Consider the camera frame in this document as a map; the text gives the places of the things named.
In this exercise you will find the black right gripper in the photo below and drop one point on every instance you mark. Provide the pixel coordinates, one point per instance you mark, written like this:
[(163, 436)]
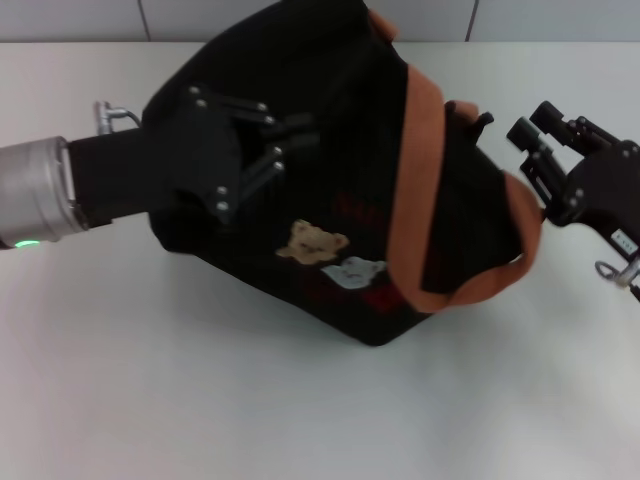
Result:
[(605, 195)]

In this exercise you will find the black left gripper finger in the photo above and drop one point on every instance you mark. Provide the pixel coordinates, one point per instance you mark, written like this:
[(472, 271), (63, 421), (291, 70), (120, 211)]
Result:
[(302, 141), (295, 125)]

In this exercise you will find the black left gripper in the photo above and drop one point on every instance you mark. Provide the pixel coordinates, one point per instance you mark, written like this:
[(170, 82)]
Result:
[(140, 170)]

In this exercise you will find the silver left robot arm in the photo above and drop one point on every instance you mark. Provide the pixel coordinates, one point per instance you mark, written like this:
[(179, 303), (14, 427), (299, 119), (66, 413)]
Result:
[(35, 190)]

